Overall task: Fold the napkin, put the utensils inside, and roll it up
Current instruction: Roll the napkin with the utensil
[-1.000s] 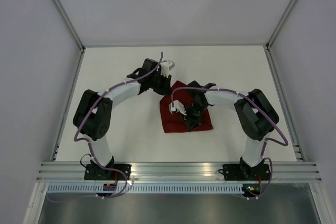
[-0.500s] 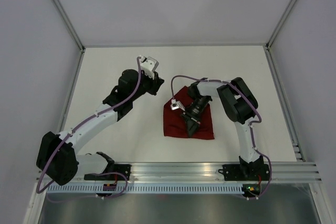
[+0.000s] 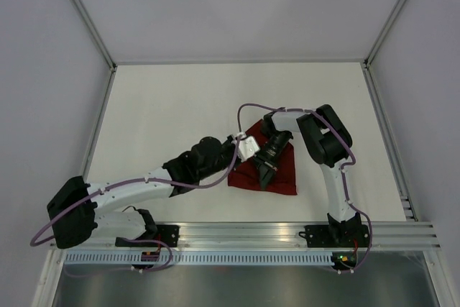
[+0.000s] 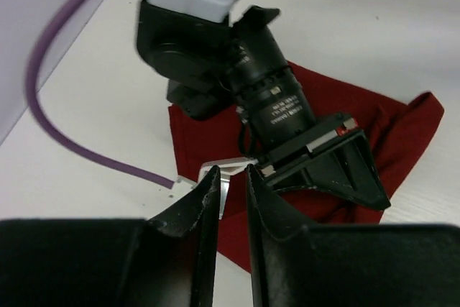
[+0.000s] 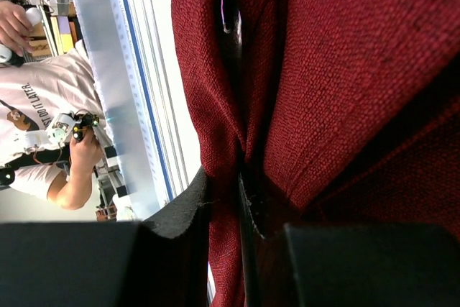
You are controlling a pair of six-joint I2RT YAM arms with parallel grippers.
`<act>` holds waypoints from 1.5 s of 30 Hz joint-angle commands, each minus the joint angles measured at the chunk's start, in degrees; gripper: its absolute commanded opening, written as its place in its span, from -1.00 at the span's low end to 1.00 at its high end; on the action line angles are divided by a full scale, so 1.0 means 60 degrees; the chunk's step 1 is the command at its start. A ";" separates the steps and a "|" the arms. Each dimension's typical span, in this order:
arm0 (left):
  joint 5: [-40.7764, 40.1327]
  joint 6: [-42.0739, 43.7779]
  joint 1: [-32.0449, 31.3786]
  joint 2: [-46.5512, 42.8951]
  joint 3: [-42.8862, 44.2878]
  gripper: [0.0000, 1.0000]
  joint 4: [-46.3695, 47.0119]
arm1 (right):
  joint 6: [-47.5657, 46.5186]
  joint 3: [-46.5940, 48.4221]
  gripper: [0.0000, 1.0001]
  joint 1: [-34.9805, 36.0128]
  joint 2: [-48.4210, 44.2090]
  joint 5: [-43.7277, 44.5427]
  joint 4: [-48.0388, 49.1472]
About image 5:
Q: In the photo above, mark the dark red cloth napkin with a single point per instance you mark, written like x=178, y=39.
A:
x=346, y=110

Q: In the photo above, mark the white teleoperation leader device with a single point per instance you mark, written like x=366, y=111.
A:
x=58, y=132

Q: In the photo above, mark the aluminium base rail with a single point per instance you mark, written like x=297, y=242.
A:
x=150, y=26

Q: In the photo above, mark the person in white t-shirt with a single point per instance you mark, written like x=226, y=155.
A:
x=31, y=97

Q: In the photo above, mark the white slotted cable duct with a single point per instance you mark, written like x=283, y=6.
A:
x=108, y=33

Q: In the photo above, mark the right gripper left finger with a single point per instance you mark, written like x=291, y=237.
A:
x=168, y=265

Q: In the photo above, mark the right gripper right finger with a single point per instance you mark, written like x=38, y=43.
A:
x=269, y=273

